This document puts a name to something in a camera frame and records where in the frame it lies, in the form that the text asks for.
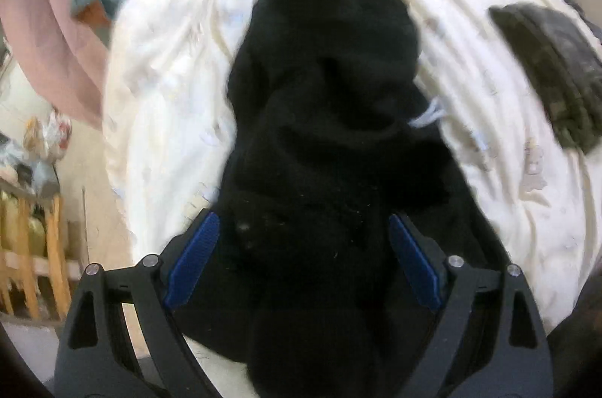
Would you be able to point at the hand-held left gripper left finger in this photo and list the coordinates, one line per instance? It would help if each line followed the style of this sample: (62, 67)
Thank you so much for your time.
(193, 257)

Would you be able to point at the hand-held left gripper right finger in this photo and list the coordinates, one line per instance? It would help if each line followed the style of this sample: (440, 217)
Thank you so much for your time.
(416, 261)

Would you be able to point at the black pants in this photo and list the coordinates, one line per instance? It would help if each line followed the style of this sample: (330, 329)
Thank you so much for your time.
(320, 120)

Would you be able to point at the camouflage pants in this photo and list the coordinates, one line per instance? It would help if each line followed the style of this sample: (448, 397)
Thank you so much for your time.
(555, 64)

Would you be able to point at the wooden rack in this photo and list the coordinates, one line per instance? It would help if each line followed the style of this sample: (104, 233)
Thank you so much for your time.
(56, 238)

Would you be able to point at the cream printed blanket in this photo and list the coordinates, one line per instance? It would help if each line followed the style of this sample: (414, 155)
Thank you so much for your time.
(178, 96)

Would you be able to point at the plastic bags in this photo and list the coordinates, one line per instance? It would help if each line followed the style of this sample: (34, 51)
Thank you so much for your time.
(51, 134)

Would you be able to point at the pink curtain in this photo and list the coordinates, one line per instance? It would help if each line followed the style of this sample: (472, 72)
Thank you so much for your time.
(47, 2)

